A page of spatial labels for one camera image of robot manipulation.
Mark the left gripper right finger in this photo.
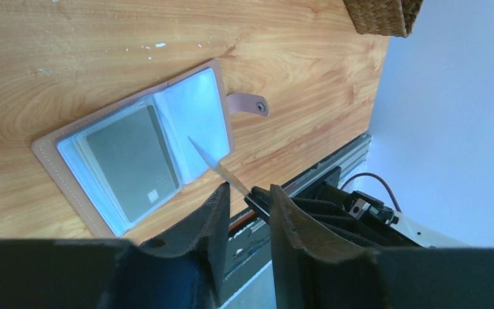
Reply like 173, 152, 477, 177
269, 185, 494, 308

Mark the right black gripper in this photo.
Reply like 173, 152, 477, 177
243, 166, 421, 250

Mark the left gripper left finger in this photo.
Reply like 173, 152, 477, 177
0, 183, 231, 308

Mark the black credit card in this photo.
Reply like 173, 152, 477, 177
188, 137, 250, 196

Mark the pink card holder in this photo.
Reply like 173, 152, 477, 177
32, 59, 270, 238

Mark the grey credit card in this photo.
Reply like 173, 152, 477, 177
85, 106, 179, 224

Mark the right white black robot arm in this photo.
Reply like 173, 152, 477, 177
282, 167, 467, 248

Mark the woven brown divided basket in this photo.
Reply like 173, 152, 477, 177
343, 0, 423, 38

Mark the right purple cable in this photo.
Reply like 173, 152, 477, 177
340, 172, 402, 213

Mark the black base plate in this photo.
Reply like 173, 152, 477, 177
223, 211, 270, 284

